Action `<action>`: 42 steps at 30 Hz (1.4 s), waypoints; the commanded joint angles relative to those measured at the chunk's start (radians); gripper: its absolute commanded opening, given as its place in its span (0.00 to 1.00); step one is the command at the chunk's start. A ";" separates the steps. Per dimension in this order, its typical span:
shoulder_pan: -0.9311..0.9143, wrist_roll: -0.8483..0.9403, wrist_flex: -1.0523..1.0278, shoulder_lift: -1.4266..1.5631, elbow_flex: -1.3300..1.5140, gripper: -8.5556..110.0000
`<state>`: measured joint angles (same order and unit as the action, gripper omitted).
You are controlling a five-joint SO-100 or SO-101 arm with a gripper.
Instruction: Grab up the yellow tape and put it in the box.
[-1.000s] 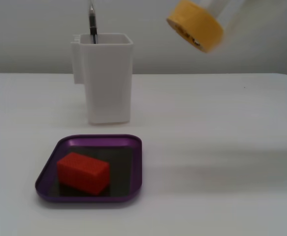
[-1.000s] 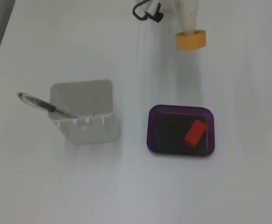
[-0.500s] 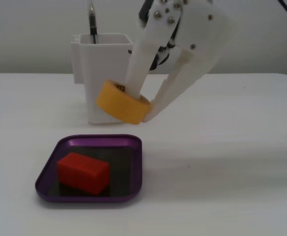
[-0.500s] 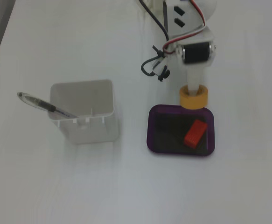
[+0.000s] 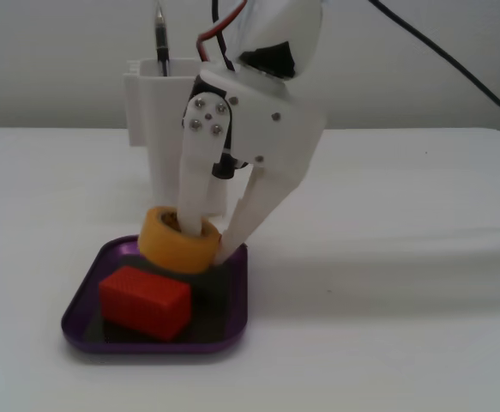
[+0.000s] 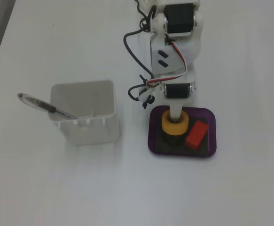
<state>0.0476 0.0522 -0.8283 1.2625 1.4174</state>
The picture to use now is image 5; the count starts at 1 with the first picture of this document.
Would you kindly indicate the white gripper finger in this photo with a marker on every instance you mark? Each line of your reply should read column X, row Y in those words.
column 196, row 171
column 258, row 201

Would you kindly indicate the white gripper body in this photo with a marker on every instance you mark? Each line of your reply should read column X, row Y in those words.
column 271, row 129

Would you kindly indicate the yellow tape roll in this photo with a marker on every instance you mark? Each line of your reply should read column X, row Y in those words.
column 176, row 251

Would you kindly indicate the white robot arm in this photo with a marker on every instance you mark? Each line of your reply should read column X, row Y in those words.
column 288, row 21

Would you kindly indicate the white plastic pen holder box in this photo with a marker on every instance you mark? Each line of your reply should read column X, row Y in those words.
column 159, row 141

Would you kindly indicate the black pen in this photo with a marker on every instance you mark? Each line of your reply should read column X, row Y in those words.
column 161, row 38

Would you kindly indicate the red rectangular block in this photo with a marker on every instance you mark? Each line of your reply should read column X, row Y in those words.
column 146, row 304

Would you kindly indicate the purple metal tray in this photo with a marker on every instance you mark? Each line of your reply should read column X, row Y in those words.
column 86, row 296

